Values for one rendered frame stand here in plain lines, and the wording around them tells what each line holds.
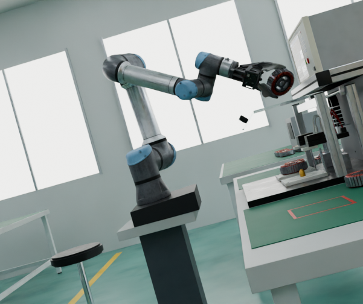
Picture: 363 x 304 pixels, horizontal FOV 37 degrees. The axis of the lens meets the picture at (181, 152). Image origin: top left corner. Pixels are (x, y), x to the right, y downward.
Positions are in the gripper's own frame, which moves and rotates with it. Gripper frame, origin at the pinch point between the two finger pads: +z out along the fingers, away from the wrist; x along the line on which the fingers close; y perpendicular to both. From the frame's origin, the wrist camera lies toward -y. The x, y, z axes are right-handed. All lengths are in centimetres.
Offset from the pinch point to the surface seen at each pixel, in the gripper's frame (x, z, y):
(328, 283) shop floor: -138, 48, -58
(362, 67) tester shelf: 23.2, 27.5, 25.2
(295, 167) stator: -28.8, 15.4, 10.8
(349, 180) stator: 0, 35, 56
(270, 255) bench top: 14, 24, 115
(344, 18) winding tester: 32.6, 16.5, 9.3
